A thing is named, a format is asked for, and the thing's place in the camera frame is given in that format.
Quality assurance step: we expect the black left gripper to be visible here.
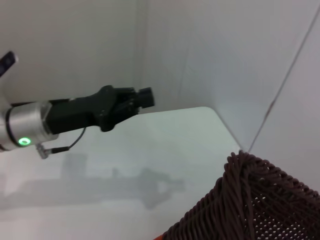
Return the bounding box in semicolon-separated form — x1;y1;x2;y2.
46;85;156;133

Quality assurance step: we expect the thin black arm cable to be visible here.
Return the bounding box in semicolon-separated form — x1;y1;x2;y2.
35;126;88;160

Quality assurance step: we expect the dark brown woven basket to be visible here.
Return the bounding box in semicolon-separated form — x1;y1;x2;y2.
161;149;320;240

